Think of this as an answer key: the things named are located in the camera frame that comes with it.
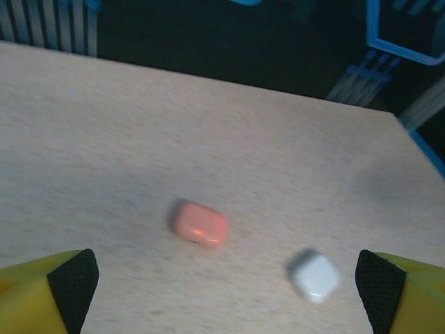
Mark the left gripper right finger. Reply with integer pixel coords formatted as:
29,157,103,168
357,249,445,334

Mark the pink earbud charging case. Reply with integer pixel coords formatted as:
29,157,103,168
172,201,229,251

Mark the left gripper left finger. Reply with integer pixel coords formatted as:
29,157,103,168
0,248,100,334

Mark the white earbud charging case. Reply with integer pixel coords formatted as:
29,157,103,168
290,253,341,303

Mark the aluminium frame post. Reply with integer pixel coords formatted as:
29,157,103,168
398,72,445,128

